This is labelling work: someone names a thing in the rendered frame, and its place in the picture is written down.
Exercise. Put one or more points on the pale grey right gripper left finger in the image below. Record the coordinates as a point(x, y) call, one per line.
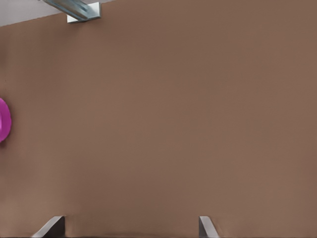
point(53, 226)

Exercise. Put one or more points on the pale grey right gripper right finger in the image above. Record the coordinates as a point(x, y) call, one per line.
point(206, 228)

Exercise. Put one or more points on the silver frame post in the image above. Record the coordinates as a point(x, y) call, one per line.
point(81, 10)

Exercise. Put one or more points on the magenta bowl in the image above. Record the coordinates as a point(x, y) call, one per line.
point(4, 120)

